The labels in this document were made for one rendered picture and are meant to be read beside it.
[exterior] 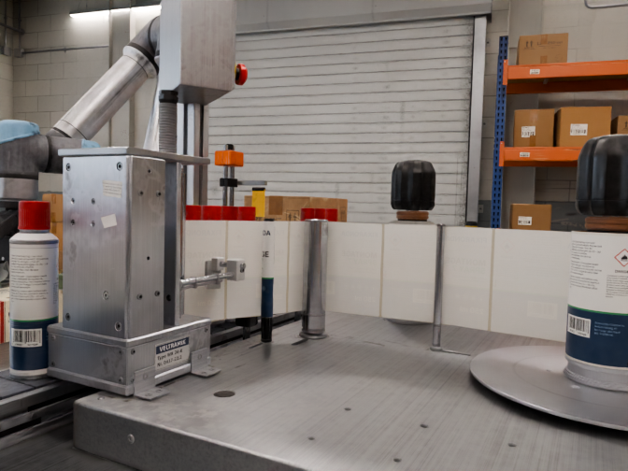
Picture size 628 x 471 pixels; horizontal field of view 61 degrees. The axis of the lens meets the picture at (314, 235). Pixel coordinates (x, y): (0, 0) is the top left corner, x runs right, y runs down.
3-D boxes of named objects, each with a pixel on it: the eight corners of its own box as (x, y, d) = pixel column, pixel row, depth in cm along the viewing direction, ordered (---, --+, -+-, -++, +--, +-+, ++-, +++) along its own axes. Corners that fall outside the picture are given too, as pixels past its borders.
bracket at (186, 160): (127, 153, 55) (127, 144, 55) (56, 156, 60) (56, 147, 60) (211, 164, 67) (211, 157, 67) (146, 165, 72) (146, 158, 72)
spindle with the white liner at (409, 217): (425, 327, 94) (432, 157, 93) (378, 321, 99) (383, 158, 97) (437, 318, 102) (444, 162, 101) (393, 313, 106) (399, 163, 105)
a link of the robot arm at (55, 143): (86, 140, 119) (32, 134, 112) (106, 140, 111) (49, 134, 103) (84, 176, 120) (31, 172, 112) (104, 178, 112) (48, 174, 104)
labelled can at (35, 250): (27, 383, 60) (27, 201, 59) (-1, 376, 62) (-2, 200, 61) (68, 371, 64) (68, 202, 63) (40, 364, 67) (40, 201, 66)
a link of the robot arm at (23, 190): (16, 178, 99) (-18, 178, 101) (15, 202, 99) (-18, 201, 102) (47, 180, 106) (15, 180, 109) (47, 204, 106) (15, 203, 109)
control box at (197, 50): (178, 84, 89) (180, -33, 88) (158, 101, 104) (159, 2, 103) (236, 92, 94) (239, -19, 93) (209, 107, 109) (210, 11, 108)
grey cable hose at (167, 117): (167, 209, 93) (168, 88, 92) (152, 209, 95) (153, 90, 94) (180, 209, 96) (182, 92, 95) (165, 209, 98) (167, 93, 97)
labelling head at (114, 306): (126, 397, 56) (129, 149, 54) (46, 376, 62) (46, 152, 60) (211, 363, 68) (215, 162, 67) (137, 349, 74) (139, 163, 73)
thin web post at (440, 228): (440, 352, 78) (446, 223, 77) (427, 350, 79) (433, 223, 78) (444, 349, 79) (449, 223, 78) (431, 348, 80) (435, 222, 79)
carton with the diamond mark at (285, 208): (307, 284, 164) (309, 196, 162) (242, 278, 174) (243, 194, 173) (346, 274, 191) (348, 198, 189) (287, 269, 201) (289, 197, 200)
